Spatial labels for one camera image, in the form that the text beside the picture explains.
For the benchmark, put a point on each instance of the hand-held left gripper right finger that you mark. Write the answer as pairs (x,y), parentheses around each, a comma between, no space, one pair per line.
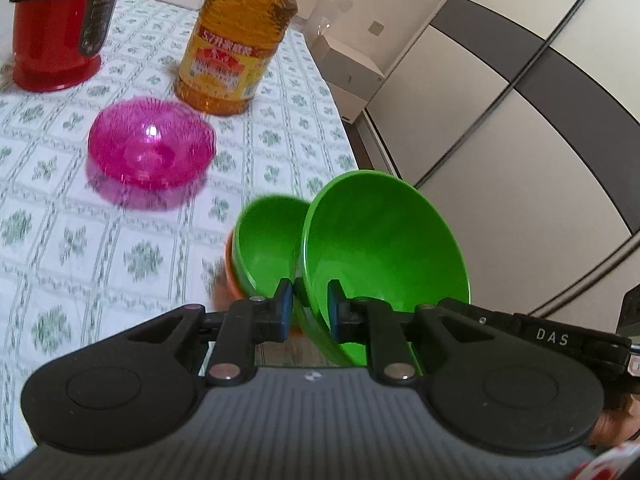
(334,316)

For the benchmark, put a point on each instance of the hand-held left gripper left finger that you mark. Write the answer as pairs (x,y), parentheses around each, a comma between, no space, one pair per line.
(283,307)

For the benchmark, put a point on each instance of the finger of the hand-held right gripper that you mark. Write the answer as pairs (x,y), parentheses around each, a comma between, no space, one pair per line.
(477,317)

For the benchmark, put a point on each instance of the orange plastic bowl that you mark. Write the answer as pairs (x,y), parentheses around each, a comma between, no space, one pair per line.
(235,285)

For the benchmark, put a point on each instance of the small green plastic bowl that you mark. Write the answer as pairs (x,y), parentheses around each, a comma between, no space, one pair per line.
(267,245)

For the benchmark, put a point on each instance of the large green plastic bowl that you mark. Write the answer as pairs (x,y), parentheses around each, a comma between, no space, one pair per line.
(385,240)

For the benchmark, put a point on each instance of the large pink transparent plate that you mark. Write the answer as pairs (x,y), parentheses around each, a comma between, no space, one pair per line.
(150,150)

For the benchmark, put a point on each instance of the person's right hand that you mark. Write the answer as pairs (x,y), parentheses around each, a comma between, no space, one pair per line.
(617,422)

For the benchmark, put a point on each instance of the white and grey wardrobe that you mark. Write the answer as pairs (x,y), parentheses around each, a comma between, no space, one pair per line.
(525,125)

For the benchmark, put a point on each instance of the white bedside cabinet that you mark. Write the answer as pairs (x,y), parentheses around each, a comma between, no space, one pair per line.
(350,77)

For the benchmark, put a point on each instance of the floral checked tablecloth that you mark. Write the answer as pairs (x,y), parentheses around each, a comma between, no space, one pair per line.
(60,200)

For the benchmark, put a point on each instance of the large cooking oil bottle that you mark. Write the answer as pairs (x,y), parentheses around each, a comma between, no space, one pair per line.
(235,45)

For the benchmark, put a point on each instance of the red electric pressure cooker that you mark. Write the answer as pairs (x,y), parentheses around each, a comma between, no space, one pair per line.
(55,25)

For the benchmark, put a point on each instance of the wall socket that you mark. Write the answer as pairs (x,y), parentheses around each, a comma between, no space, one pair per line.
(375,27)

